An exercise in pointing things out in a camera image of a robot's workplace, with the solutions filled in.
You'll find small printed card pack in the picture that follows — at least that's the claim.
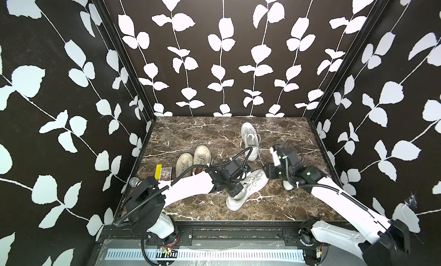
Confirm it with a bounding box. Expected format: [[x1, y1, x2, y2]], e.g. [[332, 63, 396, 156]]
[[160, 167, 172, 181]]

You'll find beige sneaker one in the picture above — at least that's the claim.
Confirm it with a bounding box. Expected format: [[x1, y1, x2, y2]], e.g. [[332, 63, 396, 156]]
[[193, 146, 211, 166], [176, 153, 194, 177]]

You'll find white slotted cable duct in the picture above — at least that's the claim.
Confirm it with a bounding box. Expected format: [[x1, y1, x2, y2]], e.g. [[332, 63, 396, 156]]
[[104, 248, 305, 263]]

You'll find white shoe insole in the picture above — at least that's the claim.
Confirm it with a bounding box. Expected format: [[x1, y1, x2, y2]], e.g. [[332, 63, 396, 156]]
[[282, 180, 294, 191]]

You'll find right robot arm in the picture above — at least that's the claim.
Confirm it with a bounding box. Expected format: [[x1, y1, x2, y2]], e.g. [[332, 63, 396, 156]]
[[264, 145, 411, 266]]

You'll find beige sneaker right one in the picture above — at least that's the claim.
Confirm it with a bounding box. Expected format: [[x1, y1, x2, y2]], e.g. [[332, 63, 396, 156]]
[[193, 146, 211, 166]]

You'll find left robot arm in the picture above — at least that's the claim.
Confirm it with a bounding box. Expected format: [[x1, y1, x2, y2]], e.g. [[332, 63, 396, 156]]
[[115, 147, 252, 266]]

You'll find white sneaker one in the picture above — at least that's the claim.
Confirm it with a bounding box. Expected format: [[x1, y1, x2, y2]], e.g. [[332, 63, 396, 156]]
[[241, 122, 260, 161], [226, 169, 269, 211]]

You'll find beige sneaker left one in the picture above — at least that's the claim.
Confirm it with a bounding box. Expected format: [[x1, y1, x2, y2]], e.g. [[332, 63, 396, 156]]
[[176, 153, 194, 177]]

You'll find yellow small box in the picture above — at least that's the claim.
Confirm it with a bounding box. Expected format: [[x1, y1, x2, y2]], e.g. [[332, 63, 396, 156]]
[[155, 165, 162, 181]]

